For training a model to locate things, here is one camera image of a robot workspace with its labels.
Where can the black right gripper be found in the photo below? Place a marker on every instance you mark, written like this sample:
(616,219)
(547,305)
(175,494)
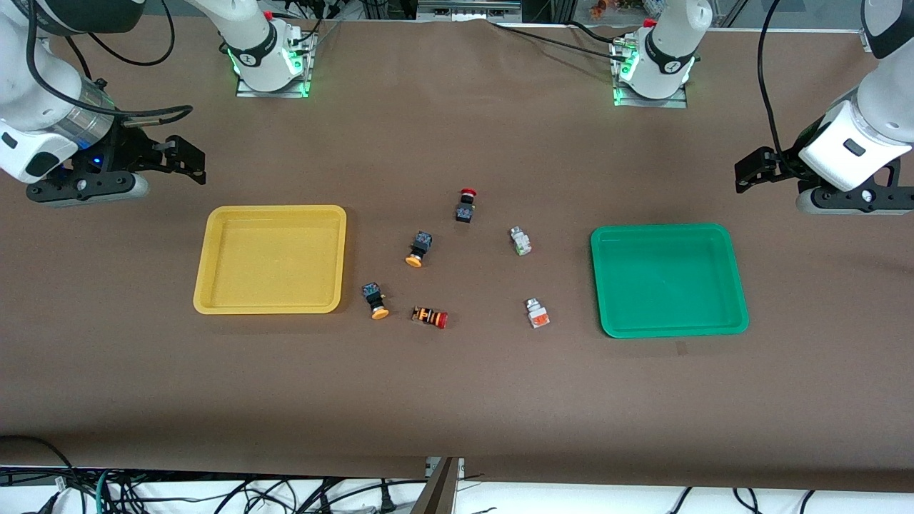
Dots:
(127,150)

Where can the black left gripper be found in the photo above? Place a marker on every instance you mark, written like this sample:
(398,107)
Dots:
(786,161)

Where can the yellow button black body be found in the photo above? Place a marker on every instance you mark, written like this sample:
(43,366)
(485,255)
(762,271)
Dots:
(375,300)
(419,248)

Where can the green button white body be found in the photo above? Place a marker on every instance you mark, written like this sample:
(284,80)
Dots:
(520,242)

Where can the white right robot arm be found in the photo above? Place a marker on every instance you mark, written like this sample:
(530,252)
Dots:
(36,86)

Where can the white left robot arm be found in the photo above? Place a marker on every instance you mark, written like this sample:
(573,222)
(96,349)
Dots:
(875,128)

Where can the yellow plastic tray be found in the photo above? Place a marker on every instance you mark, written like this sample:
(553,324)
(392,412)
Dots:
(271,260)

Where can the green plastic tray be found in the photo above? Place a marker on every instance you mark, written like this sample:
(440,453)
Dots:
(668,280)

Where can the orange button white body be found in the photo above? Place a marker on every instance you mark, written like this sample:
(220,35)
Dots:
(537,313)

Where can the red button black body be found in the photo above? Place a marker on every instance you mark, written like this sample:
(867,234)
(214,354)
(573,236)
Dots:
(466,208)

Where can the red button orange striped body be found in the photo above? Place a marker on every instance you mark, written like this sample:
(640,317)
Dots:
(430,316)

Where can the brown table cover mat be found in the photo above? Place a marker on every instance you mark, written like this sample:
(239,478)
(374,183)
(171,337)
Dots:
(457,400)

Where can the black power plug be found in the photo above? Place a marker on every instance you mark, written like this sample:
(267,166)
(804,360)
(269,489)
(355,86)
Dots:
(386,503)

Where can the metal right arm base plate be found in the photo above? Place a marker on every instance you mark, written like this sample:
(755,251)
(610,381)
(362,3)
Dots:
(246,91)

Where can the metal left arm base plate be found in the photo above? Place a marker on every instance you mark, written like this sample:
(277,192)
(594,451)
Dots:
(675,102)

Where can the aluminium background frame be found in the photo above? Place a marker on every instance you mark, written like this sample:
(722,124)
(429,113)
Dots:
(468,8)

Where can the aluminium table frame profile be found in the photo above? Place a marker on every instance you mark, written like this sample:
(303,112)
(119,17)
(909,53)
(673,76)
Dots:
(443,489)

